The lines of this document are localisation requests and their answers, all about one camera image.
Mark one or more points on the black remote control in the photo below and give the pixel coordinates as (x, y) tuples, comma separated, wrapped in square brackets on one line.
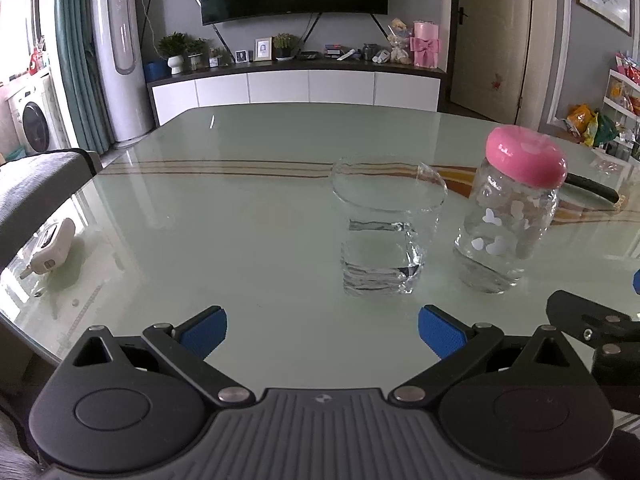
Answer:
[(593, 187)]

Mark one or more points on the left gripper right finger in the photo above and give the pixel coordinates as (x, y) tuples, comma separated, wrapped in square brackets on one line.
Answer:
[(461, 350)]

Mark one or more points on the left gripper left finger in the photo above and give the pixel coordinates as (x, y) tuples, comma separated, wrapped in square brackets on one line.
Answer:
[(182, 350)]

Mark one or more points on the white photo frame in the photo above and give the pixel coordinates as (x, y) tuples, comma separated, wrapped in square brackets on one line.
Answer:
[(263, 50)]

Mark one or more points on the orange snack bag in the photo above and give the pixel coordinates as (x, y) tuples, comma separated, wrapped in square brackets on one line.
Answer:
[(578, 119)]

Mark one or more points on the cream room door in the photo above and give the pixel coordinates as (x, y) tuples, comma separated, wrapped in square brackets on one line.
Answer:
[(491, 54)]

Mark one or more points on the potted plant white pot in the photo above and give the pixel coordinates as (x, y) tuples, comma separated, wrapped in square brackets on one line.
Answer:
[(172, 48)]

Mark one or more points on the clear drinking glass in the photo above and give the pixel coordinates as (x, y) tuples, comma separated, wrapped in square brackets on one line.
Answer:
[(390, 208)]

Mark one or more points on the green curtain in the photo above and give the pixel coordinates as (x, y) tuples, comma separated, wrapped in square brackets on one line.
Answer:
[(80, 75)]

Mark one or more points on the clear glass jar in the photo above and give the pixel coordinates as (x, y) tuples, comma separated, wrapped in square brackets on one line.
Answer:
[(501, 230)]

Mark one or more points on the plush doll bouquet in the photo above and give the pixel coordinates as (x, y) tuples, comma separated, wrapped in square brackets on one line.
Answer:
[(399, 40)]

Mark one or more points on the pink gift box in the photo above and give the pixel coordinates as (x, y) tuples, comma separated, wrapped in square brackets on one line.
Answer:
[(425, 44)]

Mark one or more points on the white tower air conditioner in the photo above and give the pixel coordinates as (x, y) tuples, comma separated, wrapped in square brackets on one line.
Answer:
[(115, 32)]

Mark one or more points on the white snack shelf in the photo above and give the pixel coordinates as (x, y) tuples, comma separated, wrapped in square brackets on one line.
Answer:
[(618, 118)]

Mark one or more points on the white washing machine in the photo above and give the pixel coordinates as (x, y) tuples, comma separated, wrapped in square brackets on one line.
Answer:
[(37, 118)]

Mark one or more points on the small potted plant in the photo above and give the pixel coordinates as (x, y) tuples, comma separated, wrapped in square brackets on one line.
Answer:
[(195, 50)]

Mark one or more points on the pink polka dot jar cap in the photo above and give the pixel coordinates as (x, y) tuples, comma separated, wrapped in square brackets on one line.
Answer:
[(526, 156)]

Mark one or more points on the small cactus plant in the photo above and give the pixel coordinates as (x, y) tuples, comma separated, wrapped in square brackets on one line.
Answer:
[(284, 46)]

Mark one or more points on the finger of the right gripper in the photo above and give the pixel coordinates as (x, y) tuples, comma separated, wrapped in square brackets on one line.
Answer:
[(589, 322)]

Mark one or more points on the white tv cabinet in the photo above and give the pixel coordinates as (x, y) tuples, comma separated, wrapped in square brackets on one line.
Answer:
[(321, 81)]

